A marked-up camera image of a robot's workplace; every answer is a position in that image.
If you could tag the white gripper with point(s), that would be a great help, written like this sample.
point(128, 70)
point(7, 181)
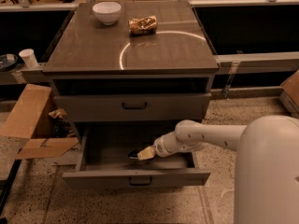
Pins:
point(161, 148)

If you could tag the blue rxbar blueberry bar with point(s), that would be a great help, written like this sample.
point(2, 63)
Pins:
point(133, 154)

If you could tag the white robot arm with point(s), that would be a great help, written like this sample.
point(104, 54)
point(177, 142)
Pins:
point(266, 163)

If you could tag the open grey middle drawer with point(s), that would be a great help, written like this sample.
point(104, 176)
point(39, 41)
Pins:
point(103, 161)

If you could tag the closed grey upper drawer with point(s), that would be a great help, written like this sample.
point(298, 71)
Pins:
point(108, 107)

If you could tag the grey drawer cabinet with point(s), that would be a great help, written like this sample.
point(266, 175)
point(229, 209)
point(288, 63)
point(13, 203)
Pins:
point(94, 59)

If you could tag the brown cardboard box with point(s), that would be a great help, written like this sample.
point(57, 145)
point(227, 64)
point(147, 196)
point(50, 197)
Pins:
point(30, 120)

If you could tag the crumpled gold snack bag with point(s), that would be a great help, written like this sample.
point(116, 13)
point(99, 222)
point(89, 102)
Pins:
point(143, 26)

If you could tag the white ceramic bowl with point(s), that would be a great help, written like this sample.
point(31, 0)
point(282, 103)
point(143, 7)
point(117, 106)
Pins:
point(107, 12)

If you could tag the cardboard box at right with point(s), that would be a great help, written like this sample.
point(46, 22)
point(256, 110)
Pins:
point(290, 94)

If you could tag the white paper cup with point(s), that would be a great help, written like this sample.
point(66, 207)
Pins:
point(29, 58)

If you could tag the dark round plate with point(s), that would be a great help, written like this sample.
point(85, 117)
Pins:
point(8, 62)

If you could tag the black middle drawer handle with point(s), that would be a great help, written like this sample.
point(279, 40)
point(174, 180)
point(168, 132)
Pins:
point(140, 181)

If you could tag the black drawer handle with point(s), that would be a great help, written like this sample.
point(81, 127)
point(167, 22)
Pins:
point(140, 181)
point(134, 107)

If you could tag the black upper drawer handle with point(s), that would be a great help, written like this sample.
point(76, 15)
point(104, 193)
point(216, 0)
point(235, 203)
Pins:
point(134, 107)

